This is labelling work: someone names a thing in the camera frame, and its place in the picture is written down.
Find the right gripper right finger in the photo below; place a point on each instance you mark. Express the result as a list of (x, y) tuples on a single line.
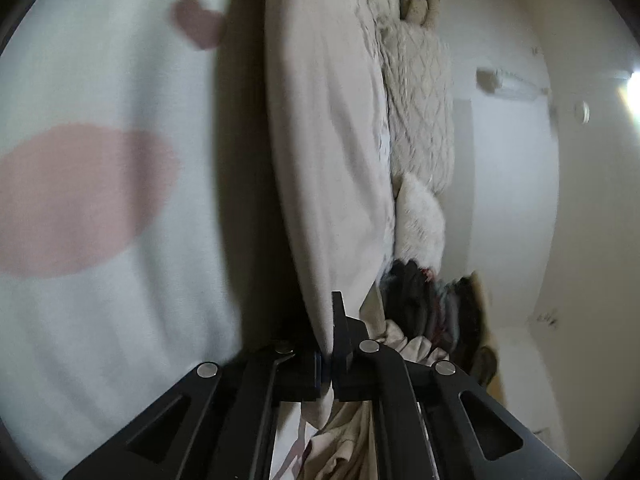
[(433, 422)]

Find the white wall lamp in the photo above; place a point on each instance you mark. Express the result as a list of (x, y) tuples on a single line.
[(505, 85)]

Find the folded beige blanket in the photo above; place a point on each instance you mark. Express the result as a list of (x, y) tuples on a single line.
[(420, 12)]

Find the khaki folded garment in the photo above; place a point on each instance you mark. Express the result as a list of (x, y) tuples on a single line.
[(474, 353)]

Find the dark folded clothes stack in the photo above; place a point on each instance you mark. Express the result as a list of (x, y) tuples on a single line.
[(422, 306)]

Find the small fluffy white pillow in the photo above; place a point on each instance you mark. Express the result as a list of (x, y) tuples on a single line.
[(420, 225)]

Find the bear print bed sheet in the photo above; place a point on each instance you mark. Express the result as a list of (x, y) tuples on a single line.
[(112, 281)]

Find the large knitted beige pillow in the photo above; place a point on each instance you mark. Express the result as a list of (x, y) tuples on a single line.
[(416, 68)]

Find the pink brown garment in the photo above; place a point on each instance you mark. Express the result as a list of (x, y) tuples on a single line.
[(331, 150)]

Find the ceiling light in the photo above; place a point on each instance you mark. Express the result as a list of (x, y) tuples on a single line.
[(630, 93)]

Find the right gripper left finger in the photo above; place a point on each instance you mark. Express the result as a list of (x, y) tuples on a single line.
[(217, 422)]

